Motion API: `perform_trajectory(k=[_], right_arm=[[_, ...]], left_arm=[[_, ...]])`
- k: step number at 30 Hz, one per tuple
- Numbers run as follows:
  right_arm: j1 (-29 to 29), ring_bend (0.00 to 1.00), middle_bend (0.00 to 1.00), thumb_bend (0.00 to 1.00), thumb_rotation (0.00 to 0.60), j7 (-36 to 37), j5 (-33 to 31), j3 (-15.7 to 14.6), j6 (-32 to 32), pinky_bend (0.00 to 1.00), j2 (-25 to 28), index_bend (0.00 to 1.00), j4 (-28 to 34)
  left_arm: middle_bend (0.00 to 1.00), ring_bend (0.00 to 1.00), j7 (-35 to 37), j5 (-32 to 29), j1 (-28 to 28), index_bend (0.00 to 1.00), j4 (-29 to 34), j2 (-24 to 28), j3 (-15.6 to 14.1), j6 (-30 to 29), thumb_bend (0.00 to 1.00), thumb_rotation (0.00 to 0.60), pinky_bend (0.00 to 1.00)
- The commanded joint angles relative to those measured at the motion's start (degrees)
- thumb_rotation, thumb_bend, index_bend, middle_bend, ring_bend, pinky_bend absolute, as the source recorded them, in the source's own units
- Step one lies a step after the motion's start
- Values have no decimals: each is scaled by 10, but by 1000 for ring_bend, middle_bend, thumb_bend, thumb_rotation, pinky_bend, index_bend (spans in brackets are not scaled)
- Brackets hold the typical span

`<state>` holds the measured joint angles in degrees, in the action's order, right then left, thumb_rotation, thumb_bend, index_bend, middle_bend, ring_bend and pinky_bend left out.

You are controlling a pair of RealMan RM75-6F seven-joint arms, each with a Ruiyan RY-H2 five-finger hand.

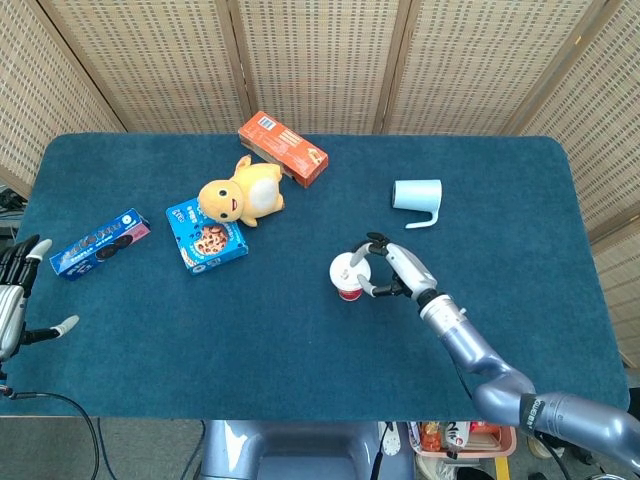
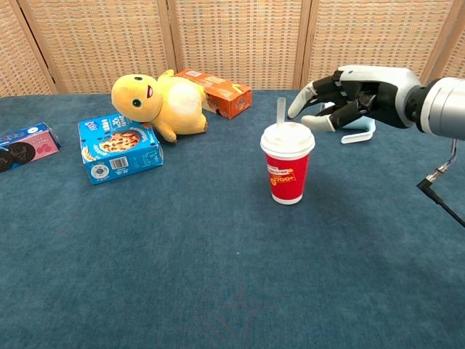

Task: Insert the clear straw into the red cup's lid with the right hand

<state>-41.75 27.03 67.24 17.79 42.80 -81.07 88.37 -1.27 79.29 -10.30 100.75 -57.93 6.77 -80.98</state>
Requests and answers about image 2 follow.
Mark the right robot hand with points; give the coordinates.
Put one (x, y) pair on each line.
(385, 91)

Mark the translucent drinking straw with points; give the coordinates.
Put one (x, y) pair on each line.
(280, 111)

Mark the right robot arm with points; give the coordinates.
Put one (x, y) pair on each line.
(447, 105)

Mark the red paper cup white lid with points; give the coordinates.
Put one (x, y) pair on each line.
(288, 171)

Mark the light blue mug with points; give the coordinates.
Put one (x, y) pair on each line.
(357, 137)

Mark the woven folding screen panel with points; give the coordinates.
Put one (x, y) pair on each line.
(101, 40)
(458, 54)
(236, 36)
(18, 54)
(370, 32)

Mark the orange snack box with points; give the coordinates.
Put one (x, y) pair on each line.
(225, 96)

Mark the yellow plush toy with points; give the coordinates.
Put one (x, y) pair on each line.
(170, 105)

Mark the blue felt table mat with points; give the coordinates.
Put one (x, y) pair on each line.
(181, 254)

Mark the blue cookie box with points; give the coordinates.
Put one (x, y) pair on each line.
(120, 156)

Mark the blue Oreo box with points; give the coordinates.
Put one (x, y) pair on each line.
(25, 147)

